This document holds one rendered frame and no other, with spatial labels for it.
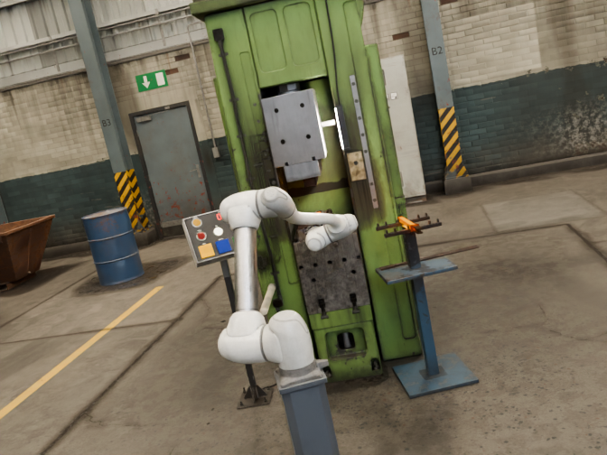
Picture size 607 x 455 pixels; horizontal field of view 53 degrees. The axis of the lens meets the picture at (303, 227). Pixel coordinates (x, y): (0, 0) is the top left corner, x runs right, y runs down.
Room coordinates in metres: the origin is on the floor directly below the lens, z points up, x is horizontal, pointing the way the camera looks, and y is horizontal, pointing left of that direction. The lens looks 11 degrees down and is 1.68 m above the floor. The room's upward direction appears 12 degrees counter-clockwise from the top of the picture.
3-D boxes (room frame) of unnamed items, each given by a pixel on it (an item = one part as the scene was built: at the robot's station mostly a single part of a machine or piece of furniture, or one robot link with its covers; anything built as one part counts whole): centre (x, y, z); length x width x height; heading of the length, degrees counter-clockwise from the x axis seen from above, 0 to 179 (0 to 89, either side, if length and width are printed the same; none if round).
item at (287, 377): (2.37, 0.12, 0.63); 0.22 x 0.18 x 0.06; 97
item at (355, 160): (3.60, -0.39, 1.27); 0.09 x 0.02 x 0.17; 85
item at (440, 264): (3.29, -0.57, 0.67); 0.40 x 0.30 x 0.02; 94
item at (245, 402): (3.47, 0.51, 0.05); 0.22 x 0.22 x 0.09; 85
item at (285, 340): (2.37, 0.15, 0.77); 0.18 x 0.16 x 0.22; 73
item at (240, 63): (3.88, 0.20, 1.15); 0.44 x 0.26 x 2.30; 175
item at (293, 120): (3.70, -0.12, 1.56); 0.42 x 0.39 x 0.40; 175
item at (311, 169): (3.71, -0.08, 1.32); 0.42 x 0.20 x 0.10; 175
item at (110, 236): (7.69, 2.44, 0.44); 0.59 x 0.59 x 0.88
